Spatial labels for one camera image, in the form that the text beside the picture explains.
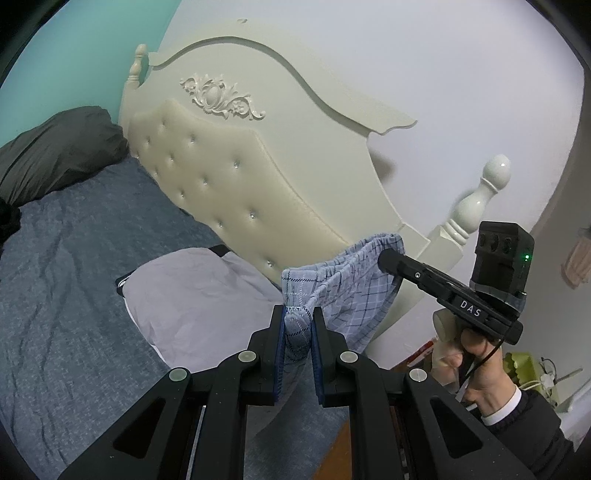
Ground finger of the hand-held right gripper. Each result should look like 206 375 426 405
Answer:
378 247 451 301

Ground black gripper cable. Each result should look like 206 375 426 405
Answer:
455 339 506 398

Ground beige hanging object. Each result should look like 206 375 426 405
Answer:
561 226 591 289

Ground person's right forearm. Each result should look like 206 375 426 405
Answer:
480 385 575 480

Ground long dark grey pillow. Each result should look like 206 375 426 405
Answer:
0 105 130 208

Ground folded grey shirt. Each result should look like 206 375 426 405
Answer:
115 246 289 374

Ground blue plaid shorts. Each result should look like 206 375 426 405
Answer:
281 233 407 407

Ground black garment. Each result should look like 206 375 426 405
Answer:
0 198 22 245

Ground cream tufted headboard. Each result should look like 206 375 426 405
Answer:
119 34 513 344

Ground red box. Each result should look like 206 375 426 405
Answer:
406 339 437 370

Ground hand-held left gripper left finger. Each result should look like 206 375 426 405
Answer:
58 305 284 480

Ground person's right hand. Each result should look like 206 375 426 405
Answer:
431 333 519 417

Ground light green object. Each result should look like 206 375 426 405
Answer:
503 351 578 411

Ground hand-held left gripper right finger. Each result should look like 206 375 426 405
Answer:
311 307 536 480

